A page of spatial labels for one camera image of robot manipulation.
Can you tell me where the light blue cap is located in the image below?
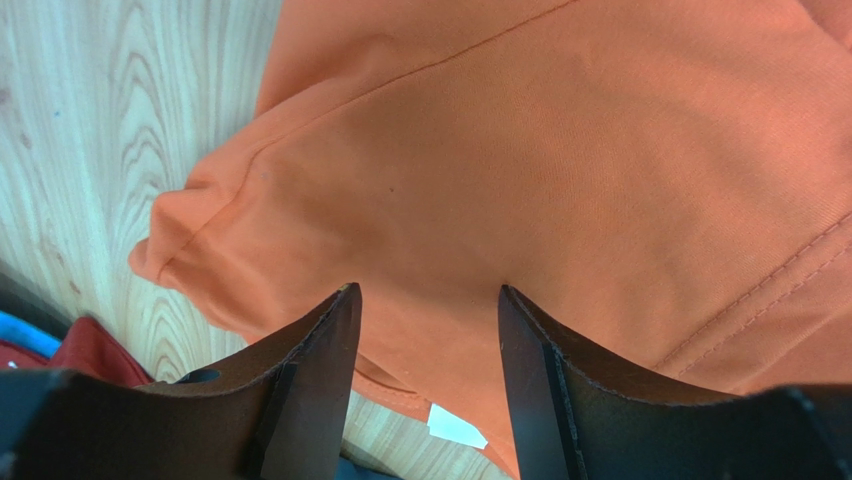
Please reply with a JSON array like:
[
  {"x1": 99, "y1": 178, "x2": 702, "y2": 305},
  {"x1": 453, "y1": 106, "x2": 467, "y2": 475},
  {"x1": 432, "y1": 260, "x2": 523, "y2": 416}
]
[{"x1": 1, "y1": 312, "x2": 61, "y2": 360}]

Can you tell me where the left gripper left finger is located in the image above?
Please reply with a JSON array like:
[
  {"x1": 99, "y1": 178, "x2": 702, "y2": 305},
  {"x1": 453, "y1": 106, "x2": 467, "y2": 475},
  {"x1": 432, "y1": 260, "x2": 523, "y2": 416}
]
[{"x1": 1, "y1": 283, "x2": 362, "y2": 479}]

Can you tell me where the orange t shirt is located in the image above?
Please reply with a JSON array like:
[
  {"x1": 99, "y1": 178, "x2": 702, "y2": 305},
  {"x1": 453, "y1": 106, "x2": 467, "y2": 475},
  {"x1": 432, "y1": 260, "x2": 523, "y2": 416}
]
[{"x1": 129, "y1": 1, "x2": 851, "y2": 475}]

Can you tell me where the red t shirt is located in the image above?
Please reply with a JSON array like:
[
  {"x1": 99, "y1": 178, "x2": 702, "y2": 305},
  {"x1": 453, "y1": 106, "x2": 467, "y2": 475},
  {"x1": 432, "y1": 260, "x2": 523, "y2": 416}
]
[{"x1": 1, "y1": 317, "x2": 154, "y2": 387}]

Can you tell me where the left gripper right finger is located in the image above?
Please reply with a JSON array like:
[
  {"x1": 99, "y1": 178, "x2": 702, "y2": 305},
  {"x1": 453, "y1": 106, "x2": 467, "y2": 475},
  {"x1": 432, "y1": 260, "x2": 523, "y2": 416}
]
[{"x1": 498, "y1": 286, "x2": 851, "y2": 479}]

